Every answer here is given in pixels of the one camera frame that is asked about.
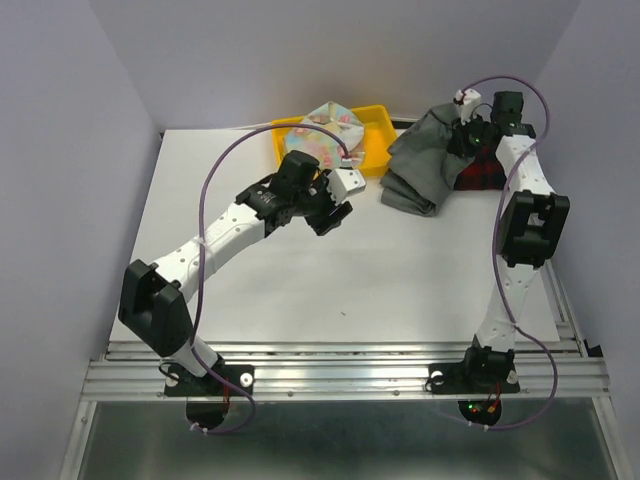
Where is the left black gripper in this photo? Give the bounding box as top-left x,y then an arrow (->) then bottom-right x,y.
292,169 -> 352,237

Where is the red black plaid skirt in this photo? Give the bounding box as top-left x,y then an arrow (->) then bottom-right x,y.
454,148 -> 506,191

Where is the grey skirt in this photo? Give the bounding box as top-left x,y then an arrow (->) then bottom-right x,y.
380,103 -> 474,217

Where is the pastel patterned cloth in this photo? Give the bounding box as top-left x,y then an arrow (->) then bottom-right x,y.
284,101 -> 366,169

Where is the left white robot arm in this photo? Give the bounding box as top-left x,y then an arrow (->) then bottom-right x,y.
117,151 -> 366,397

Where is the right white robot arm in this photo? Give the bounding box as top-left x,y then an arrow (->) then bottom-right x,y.
430,88 -> 570,394

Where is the yellow plastic bin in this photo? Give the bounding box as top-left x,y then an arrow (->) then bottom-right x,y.
271,102 -> 397,177

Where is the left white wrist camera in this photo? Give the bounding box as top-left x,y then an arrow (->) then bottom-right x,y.
327,168 -> 366,205

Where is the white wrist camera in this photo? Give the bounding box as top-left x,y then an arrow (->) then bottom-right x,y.
453,88 -> 482,125
327,168 -> 366,205

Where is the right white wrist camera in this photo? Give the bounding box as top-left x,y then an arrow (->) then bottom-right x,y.
453,88 -> 482,125

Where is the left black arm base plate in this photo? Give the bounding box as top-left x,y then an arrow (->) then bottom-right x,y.
158,361 -> 255,397

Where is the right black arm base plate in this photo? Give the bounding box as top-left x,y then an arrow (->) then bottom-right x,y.
426,362 -> 521,395

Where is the aluminium frame rail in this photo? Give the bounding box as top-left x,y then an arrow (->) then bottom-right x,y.
59,117 -> 621,480

